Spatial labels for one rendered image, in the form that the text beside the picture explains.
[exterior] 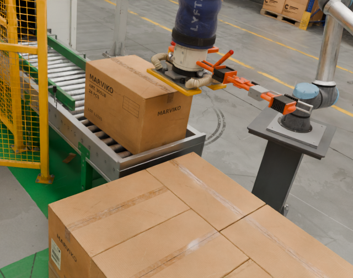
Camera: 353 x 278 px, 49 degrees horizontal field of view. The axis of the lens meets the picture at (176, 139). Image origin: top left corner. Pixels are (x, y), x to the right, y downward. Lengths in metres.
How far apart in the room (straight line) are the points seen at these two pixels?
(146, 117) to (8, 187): 1.25
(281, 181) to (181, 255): 1.17
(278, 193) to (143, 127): 1.11
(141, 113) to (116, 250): 0.80
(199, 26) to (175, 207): 0.91
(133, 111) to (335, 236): 1.77
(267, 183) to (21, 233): 1.65
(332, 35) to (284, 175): 0.95
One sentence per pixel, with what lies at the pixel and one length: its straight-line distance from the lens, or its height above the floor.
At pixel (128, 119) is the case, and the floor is 0.76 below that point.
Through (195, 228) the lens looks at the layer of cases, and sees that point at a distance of 1.93.
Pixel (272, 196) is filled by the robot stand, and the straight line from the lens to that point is 2.82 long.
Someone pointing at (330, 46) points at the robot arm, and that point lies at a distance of 2.62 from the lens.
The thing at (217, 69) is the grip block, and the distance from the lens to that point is 1.91.
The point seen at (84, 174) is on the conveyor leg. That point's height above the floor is 0.28.
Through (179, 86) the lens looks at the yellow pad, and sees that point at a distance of 1.95.
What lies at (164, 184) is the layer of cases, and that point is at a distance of 2.16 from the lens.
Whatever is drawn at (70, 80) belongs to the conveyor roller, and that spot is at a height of 0.52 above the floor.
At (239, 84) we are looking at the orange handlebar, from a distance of 1.82.
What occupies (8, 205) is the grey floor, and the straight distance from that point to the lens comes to 2.84.
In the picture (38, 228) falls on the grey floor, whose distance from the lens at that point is 2.66.
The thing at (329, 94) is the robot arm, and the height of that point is 1.00.
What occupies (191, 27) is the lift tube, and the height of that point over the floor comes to 1.39.
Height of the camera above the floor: 1.84
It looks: 30 degrees down
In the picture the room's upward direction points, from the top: 10 degrees clockwise
